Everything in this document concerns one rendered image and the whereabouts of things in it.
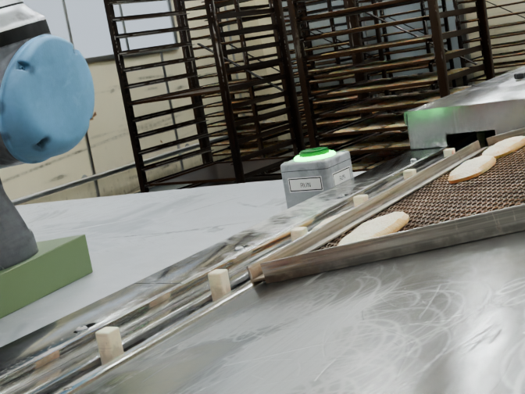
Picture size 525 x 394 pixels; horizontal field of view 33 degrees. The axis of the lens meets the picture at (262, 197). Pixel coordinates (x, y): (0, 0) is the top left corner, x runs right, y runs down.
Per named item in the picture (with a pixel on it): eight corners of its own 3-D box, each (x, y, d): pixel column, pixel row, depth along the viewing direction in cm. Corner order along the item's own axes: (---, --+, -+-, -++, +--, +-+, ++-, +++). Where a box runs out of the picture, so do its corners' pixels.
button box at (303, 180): (318, 231, 123) (305, 152, 121) (369, 228, 119) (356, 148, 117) (288, 247, 116) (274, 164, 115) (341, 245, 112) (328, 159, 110)
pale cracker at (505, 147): (503, 147, 98) (500, 137, 98) (536, 137, 96) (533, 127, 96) (473, 165, 90) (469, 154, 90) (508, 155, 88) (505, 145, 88)
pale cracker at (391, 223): (376, 226, 70) (371, 212, 70) (420, 215, 68) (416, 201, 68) (325, 260, 61) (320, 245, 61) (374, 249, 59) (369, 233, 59)
